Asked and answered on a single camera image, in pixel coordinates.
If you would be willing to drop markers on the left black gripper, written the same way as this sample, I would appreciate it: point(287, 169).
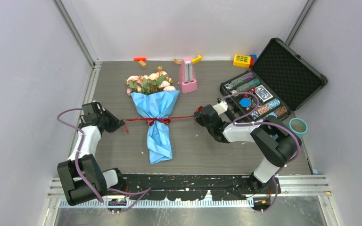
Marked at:
point(116, 124)

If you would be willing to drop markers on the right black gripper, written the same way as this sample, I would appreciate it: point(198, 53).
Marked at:
point(199, 117)

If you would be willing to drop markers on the red ribbon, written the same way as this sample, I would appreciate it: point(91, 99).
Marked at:
point(151, 120)

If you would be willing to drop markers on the pink flower bouquet blue wrap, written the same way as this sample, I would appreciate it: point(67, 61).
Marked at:
point(154, 96)

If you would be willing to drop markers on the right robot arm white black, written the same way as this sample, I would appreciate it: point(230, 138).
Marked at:
point(278, 143)

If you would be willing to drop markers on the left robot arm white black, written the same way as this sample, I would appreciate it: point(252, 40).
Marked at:
point(81, 178)

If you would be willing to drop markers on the teal cylindrical vase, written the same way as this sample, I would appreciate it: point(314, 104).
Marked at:
point(298, 126)

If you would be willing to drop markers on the pink metronome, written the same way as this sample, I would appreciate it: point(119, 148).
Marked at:
point(187, 78)

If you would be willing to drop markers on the blue round chip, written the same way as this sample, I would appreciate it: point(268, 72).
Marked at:
point(245, 102)

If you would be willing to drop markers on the yellow curved block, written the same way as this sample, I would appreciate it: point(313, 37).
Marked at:
point(197, 59)

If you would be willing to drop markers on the playing card deck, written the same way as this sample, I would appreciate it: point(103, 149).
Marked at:
point(263, 93)

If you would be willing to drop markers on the wooden curved block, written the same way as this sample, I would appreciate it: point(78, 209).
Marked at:
point(178, 62)

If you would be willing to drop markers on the yellow toy block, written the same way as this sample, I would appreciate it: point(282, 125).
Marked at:
point(243, 61)

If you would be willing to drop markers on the small wooden block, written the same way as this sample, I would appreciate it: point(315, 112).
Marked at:
point(142, 64)

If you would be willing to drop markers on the blue toy block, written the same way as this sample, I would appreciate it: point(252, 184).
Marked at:
point(254, 56)

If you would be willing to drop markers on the black poker chip case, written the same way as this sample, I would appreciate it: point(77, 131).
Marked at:
point(289, 78)

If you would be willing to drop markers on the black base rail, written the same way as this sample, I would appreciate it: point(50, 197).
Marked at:
point(188, 187)

